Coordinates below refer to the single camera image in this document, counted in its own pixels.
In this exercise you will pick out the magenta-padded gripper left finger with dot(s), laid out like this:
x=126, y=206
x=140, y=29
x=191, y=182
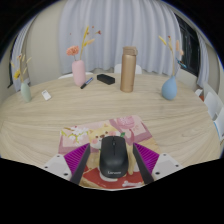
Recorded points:
x=58, y=165

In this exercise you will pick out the blue vase with dried flowers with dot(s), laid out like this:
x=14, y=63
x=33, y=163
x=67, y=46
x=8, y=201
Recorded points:
x=169, y=90

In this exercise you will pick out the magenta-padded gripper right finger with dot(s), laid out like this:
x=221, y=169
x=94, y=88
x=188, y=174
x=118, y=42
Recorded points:
x=165, y=164

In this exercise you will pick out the gold drink bottle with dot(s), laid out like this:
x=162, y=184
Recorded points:
x=128, y=71

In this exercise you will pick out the dark window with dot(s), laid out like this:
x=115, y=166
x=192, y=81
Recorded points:
x=190, y=46

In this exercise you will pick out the cartoon print mouse pad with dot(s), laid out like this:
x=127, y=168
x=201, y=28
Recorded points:
x=133, y=130

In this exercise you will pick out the pink vase with dried flowers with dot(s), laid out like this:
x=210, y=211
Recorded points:
x=79, y=73

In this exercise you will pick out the wide white curtain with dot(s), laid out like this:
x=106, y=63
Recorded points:
x=116, y=26

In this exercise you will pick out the narrow white curtain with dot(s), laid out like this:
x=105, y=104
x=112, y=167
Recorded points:
x=203, y=63
x=23, y=40

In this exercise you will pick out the small black box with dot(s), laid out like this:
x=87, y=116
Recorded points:
x=106, y=79

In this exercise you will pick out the black computer mouse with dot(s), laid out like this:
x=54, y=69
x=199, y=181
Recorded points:
x=113, y=156

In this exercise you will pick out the dark marker pen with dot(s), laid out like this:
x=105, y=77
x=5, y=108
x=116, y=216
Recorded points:
x=86, y=83

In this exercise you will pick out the green vase with dried flowers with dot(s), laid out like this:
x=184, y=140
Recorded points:
x=26, y=93

